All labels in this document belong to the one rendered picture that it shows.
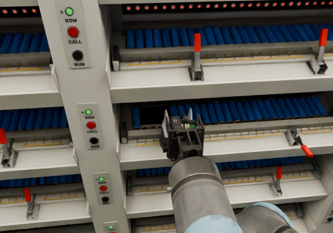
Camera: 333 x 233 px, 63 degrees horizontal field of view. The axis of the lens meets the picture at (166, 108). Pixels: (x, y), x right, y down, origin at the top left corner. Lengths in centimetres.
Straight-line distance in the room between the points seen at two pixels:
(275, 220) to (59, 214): 57
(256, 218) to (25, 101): 50
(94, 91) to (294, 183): 67
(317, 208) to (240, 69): 60
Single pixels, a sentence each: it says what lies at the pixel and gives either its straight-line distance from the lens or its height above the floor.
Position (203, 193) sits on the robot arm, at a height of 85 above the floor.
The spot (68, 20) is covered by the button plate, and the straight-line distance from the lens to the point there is 51.
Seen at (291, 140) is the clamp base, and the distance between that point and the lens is 76.
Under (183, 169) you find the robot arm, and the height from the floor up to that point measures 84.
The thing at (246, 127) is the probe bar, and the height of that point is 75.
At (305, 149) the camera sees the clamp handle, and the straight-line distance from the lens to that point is 73.
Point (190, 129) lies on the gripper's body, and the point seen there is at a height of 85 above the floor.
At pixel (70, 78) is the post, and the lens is 55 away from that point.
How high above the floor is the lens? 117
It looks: 34 degrees down
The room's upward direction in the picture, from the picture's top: straight up
